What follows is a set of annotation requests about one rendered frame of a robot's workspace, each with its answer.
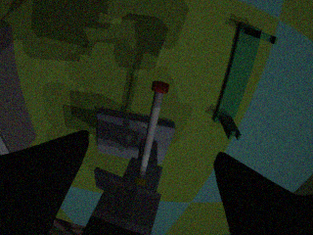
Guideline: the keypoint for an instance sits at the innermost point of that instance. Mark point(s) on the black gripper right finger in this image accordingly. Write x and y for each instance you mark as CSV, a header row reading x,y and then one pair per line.
x,y
255,205

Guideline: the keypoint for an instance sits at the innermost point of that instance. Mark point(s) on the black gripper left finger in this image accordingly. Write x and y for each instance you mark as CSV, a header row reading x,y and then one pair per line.
x,y
34,182

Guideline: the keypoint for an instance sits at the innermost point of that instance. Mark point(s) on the grey tapered pin with red cap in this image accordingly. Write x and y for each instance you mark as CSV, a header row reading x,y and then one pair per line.
x,y
159,88

